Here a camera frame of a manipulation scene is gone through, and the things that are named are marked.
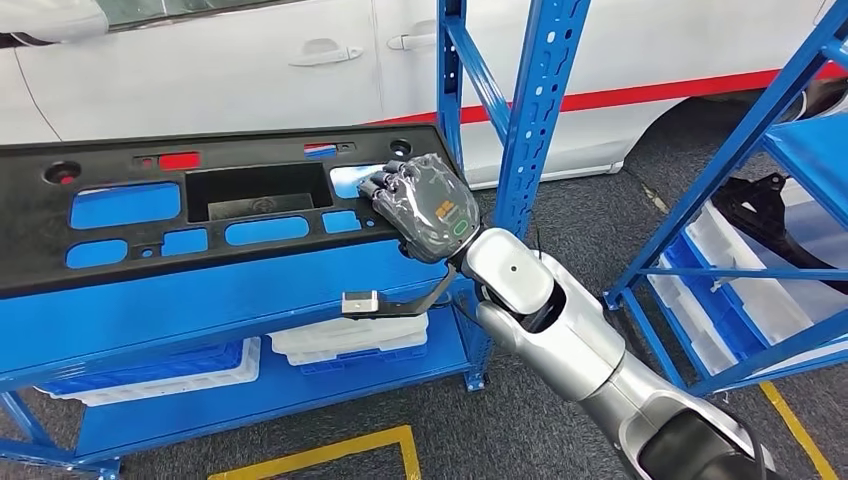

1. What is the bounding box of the stack of white plastic bins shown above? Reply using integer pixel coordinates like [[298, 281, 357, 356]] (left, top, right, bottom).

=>
[[268, 313, 431, 367]]

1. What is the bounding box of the long black plastic car part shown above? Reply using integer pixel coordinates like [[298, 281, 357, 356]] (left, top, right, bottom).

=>
[[0, 123, 465, 299]]

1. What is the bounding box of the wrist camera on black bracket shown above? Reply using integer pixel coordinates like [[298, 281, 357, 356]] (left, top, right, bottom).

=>
[[341, 264, 458, 321]]

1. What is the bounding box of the white car with red stripe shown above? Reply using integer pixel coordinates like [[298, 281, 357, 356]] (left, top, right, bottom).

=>
[[0, 0, 848, 193]]

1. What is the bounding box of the yellow floor tape square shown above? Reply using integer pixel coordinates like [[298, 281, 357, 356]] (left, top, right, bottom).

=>
[[208, 425, 423, 480]]

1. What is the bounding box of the blue metal shelf rack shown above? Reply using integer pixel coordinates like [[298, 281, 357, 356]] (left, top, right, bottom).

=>
[[604, 0, 848, 399], [0, 0, 593, 480]]

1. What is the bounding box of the black curved car part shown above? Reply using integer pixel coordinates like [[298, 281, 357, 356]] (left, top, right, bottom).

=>
[[712, 173, 848, 296]]

